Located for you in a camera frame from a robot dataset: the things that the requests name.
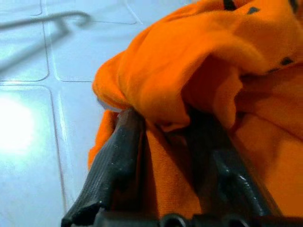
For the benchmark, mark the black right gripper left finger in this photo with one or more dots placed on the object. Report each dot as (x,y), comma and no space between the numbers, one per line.
(113,165)

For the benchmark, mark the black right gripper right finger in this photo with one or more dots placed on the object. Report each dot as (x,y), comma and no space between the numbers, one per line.
(225,179)

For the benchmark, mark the orange shirt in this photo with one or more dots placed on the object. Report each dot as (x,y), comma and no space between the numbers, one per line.
(189,59)

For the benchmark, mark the blue plastic hanger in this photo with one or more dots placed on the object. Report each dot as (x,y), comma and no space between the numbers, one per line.
(47,18)

